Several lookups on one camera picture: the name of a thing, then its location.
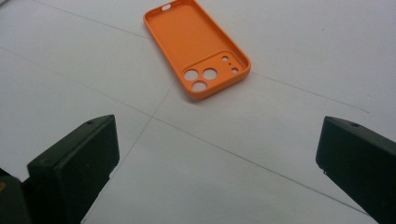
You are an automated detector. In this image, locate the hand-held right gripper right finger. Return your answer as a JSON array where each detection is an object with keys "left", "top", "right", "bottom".
[{"left": 315, "top": 116, "right": 396, "bottom": 224}]

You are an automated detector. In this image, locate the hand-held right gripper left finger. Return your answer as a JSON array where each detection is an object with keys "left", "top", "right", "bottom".
[{"left": 27, "top": 114, "right": 120, "bottom": 224}]

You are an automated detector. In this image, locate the orange phone case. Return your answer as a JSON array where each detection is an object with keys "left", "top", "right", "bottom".
[{"left": 143, "top": 0, "right": 252, "bottom": 101}]

